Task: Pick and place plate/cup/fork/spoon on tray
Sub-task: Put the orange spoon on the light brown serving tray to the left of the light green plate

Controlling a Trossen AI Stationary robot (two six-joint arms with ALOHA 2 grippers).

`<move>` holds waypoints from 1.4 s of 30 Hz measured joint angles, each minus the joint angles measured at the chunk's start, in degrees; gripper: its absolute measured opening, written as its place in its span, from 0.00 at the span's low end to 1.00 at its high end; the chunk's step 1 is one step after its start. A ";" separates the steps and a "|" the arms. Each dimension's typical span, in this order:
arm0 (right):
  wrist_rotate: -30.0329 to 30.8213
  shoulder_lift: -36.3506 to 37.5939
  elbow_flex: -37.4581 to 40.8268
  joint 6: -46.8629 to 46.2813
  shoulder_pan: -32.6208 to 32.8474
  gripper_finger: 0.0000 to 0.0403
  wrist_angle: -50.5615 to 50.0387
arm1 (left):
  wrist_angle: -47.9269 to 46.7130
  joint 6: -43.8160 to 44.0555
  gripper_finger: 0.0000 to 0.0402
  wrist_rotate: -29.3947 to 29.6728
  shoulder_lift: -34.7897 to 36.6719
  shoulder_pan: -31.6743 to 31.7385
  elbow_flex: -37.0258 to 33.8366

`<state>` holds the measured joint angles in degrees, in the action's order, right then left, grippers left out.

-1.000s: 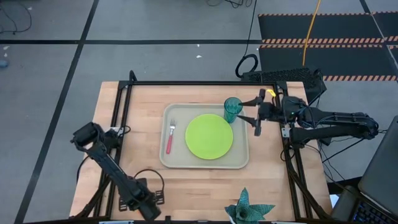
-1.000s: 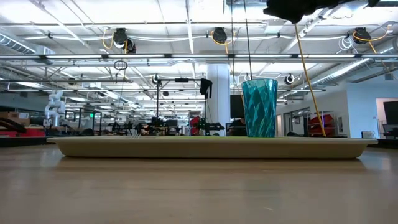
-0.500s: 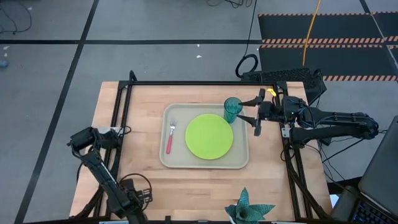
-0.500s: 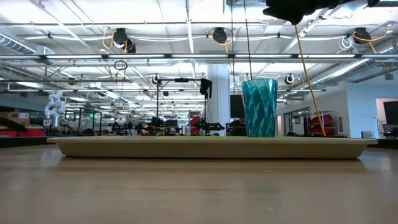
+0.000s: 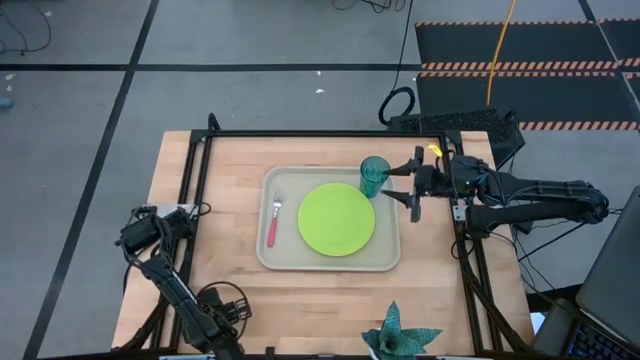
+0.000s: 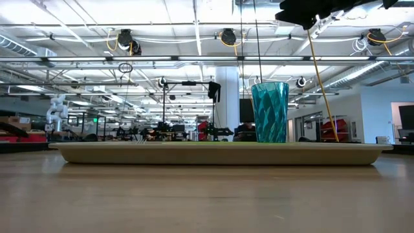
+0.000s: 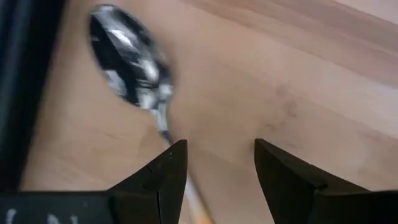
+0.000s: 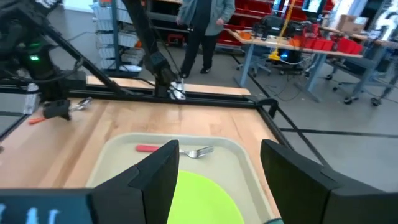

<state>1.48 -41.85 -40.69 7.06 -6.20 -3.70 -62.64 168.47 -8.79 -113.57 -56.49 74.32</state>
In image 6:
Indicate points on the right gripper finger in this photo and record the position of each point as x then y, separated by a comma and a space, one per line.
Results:
299, 13

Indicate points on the teal plastic cup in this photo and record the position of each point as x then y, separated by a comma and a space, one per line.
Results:
270, 113

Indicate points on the beige plastic tray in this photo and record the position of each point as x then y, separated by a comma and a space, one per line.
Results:
226, 153

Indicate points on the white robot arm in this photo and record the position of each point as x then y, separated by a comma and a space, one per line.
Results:
57, 110

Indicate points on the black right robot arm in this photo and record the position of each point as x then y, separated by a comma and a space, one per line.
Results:
389, 3

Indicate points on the black monitor screen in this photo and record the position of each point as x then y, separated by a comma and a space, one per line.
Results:
246, 110

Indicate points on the black hanging cloth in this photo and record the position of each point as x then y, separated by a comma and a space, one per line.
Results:
214, 90

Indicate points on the red storage bins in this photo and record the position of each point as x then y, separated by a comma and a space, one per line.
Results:
334, 127

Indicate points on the red crate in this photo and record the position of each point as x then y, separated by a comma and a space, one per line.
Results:
32, 138

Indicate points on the cardboard box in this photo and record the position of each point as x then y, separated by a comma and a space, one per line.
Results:
19, 120

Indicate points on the black wall screen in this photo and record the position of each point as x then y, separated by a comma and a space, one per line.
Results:
407, 116

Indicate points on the black robot rig frame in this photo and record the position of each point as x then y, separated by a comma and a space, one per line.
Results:
164, 106

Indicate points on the black aluminium table frame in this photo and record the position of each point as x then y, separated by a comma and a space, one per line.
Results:
19, 147

